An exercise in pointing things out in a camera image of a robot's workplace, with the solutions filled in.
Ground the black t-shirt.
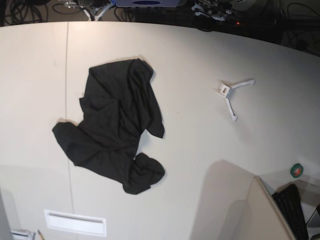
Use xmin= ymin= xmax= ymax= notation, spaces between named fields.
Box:
xmin=52 ymin=58 xmax=165 ymax=195

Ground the green tape roll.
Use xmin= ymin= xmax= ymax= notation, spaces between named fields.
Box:
xmin=290 ymin=163 xmax=304 ymax=179

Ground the black keyboard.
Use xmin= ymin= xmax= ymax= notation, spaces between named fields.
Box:
xmin=272 ymin=184 xmax=309 ymax=240

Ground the pencil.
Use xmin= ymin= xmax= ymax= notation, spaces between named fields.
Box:
xmin=37 ymin=230 xmax=45 ymax=240

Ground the white plastic camera mount bracket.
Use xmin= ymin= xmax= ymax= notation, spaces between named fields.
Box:
xmin=216 ymin=78 xmax=256 ymax=122

